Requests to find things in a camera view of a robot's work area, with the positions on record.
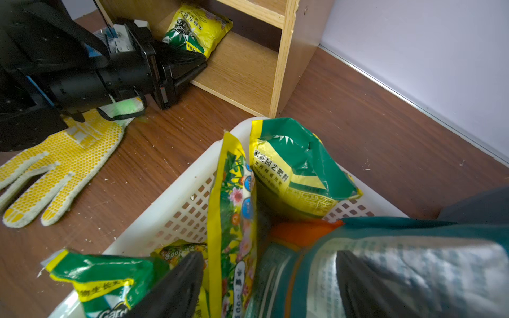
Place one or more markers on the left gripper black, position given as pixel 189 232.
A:
pixel 152 67

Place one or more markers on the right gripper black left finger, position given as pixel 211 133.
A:
pixel 176 295

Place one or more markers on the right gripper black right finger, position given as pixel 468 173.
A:
pixel 363 293

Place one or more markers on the yellow packet shelf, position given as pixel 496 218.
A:
pixel 196 29

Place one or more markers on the yellow green fertilizer packet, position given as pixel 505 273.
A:
pixel 296 175
pixel 110 286

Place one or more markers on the white plastic basket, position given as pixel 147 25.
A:
pixel 180 212

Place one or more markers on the green orange bee fertilizer bag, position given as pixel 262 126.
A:
pixel 438 269

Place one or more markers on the green packet shelf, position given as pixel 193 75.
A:
pixel 232 232

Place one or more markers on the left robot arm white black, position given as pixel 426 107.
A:
pixel 52 69

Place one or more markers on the wooden shelf unit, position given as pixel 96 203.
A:
pixel 258 64

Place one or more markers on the yellow work glove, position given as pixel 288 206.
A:
pixel 44 180

